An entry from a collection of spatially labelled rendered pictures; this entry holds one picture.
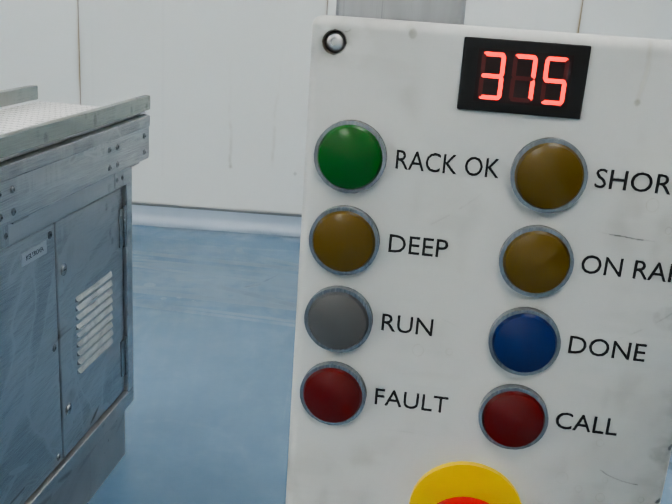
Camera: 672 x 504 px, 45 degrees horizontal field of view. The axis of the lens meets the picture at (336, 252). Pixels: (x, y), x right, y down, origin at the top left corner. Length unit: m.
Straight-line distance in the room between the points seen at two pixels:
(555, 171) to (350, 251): 0.09
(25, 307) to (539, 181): 1.35
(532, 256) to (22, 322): 1.34
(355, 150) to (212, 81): 3.76
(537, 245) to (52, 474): 1.58
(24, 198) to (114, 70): 2.78
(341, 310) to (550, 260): 0.09
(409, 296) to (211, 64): 3.75
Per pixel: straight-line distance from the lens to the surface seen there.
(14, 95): 1.96
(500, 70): 0.33
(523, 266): 0.34
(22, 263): 1.57
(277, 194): 4.13
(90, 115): 1.65
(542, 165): 0.33
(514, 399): 0.36
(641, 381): 0.37
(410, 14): 0.39
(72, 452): 1.91
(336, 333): 0.36
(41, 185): 1.50
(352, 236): 0.34
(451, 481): 0.39
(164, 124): 4.16
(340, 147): 0.33
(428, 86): 0.33
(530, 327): 0.35
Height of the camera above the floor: 1.16
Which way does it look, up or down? 17 degrees down
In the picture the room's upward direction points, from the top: 4 degrees clockwise
